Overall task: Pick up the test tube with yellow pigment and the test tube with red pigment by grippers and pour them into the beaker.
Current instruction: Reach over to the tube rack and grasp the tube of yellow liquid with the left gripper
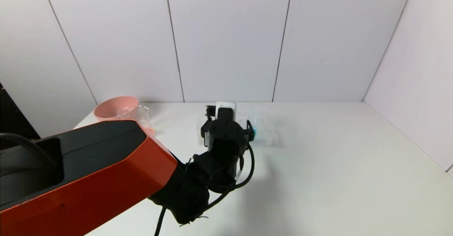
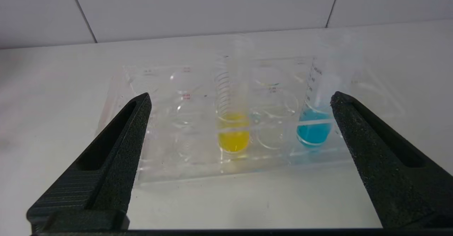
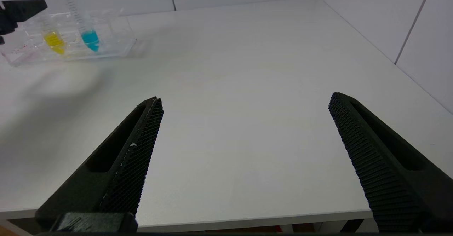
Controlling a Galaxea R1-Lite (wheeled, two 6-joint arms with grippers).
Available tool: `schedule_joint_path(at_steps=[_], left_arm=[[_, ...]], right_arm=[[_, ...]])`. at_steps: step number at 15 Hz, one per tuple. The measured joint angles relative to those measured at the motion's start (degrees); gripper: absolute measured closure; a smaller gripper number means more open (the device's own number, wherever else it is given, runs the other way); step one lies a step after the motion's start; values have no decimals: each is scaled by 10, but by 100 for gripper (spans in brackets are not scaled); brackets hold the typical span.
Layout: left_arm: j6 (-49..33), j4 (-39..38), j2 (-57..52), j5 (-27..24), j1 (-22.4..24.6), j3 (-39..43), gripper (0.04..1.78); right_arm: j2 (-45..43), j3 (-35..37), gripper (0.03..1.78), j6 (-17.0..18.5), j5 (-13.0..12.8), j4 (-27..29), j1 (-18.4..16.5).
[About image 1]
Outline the clear glass beaker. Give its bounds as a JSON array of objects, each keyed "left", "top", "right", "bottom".
[{"left": 124, "top": 105, "right": 156, "bottom": 137}]

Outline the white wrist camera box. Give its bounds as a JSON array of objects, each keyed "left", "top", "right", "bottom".
[{"left": 215, "top": 102, "right": 237, "bottom": 122}]

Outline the clear acrylic test tube rack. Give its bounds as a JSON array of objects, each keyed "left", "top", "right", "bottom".
[{"left": 197, "top": 111, "right": 275, "bottom": 146}]

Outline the test tube with blue pigment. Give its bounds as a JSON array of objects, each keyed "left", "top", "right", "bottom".
[{"left": 249, "top": 109, "right": 259, "bottom": 140}]

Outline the pink bowl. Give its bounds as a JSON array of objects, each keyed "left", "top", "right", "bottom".
[{"left": 94, "top": 96, "right": 139, "bottom": 122}]

